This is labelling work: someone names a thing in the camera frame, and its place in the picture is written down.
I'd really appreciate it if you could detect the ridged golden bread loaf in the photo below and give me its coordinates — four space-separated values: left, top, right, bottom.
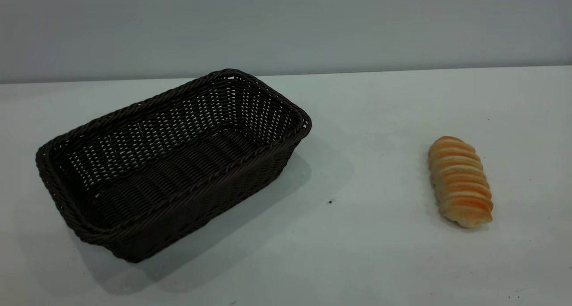
428 136 494 229

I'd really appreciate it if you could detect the black woven wicker basket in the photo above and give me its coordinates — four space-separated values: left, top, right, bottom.
35 68 312 264

